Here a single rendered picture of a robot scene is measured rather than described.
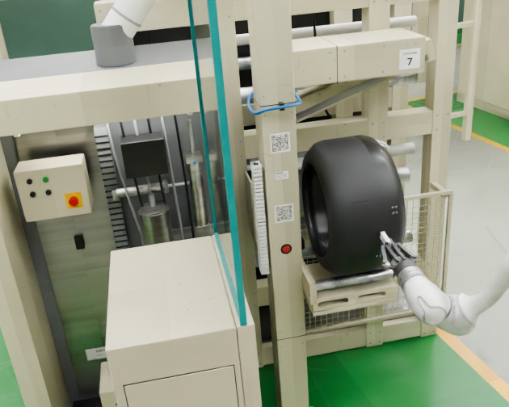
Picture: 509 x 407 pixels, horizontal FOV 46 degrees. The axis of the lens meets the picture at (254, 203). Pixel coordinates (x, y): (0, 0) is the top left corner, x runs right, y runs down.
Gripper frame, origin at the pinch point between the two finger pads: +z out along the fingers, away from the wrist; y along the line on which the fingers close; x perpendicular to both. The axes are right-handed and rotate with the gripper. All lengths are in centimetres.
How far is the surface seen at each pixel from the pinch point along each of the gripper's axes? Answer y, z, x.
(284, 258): 33.2, 20.8, 18.0
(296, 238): 28.1, 22.0, 9.7
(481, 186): -197, 239, 153
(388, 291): -7.1, 8.3, 33.9
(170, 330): 80, -44, -17
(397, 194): -7.8, 9.9, -12.5
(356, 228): 9.7, 4.6, -4.1
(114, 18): 85, 63, -72
